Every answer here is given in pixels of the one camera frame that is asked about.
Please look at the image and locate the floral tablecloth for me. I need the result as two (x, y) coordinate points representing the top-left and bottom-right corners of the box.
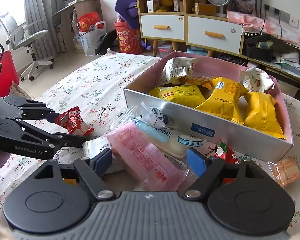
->
(0, 51), (300, 235)

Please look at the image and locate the pink silver cardboard box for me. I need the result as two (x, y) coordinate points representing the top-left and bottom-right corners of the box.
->
(125, 51), (293, 162)

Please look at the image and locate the purple plush toy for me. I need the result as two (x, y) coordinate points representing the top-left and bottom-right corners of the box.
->
(115, 0), (152, 50)

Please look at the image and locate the yellow small snack pack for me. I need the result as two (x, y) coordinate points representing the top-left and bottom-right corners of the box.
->
(195, 77), (248, 124)

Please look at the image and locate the clear blue bread pack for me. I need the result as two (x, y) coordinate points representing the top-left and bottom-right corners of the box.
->
(110, 104), (206, 159)

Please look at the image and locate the small red snack pack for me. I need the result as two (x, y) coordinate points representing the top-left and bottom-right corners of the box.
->
(55, 106), (94, 136)

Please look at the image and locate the white red shopping bag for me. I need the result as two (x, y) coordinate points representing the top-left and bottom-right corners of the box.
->
(77, 11), (107, 56)

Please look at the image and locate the pink wafer pack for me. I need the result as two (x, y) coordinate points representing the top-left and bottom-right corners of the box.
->
(106, 121), (185, 191)

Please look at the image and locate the orange snack bar pack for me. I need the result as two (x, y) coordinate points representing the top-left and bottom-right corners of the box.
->
(179, 76), (213, 90)

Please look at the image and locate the yellow waffle snack pack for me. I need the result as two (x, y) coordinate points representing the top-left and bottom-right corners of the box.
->
(149, 85), (206, 108)

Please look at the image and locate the white text snack pack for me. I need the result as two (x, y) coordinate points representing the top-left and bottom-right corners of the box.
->
(239, 67), (275, 93)

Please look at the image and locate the small silver blue pack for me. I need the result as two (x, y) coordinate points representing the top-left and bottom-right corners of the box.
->
(141, 102), (171, 129)

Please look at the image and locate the wooden shelf drawer cabinet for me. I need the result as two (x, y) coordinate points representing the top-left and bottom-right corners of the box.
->
(137, 0), (243, 56)

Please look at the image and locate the white office chair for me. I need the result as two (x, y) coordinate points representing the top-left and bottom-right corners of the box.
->
(0, 12), (54, 82)

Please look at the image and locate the pink cloth runner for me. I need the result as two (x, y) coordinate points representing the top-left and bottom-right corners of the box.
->
(227, 10), (300, 49)

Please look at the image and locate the brown cracker clear pack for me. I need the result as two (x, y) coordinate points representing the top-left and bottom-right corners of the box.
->
(268, 158), (300, 189)

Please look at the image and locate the red white candy pack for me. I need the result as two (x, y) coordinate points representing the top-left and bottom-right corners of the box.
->
(215, 139), (239, 185)

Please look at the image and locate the yellow ridged snack pack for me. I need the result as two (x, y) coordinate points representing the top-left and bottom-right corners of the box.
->
(244, 92), (286, 140)

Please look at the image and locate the low wooden tv console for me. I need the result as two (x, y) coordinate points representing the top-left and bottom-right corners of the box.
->
(239, 31), (300, 100)

